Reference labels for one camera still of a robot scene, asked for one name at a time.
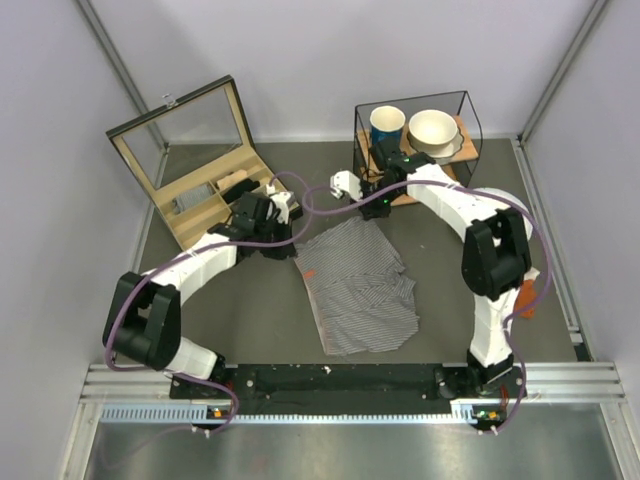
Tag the black rolled cloth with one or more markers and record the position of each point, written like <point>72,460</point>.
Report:
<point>236,191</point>

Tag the black wire wooden shelf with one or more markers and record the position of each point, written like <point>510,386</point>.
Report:
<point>370,161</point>

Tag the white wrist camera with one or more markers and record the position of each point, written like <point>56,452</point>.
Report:
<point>346,183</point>
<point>280,205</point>

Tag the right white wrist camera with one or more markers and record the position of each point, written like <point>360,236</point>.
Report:
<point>346,183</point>

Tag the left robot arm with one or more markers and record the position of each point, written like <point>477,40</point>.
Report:
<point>144,322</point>

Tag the black organizer box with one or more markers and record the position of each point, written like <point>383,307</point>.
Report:
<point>191,140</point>

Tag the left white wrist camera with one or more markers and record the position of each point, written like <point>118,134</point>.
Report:
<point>280,205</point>

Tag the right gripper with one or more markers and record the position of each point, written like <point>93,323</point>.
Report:
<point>368,212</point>

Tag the beige rolled cloth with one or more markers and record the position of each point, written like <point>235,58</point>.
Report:
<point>231,179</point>

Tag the grey cable duct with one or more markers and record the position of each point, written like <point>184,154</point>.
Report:
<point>202,414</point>

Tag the blue mug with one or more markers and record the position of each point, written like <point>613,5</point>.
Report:
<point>386,121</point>

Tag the white scalloped plate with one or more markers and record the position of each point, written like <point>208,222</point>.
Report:
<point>444,153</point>

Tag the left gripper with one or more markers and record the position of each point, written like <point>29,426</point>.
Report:
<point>280,252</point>

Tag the orange cloth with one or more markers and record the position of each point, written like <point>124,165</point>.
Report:
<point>526,296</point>

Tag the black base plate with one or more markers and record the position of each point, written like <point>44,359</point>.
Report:
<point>362,389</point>

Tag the grey striped underwear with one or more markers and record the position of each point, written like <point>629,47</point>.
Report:
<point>360,296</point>

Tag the cream bowl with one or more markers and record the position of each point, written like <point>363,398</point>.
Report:
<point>431,130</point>

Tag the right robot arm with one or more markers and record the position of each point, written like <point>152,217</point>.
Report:
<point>495,255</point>

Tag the grey rolled cloth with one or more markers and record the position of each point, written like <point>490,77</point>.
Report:
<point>192,198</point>

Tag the white cloth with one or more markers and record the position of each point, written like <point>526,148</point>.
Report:
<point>533,273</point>

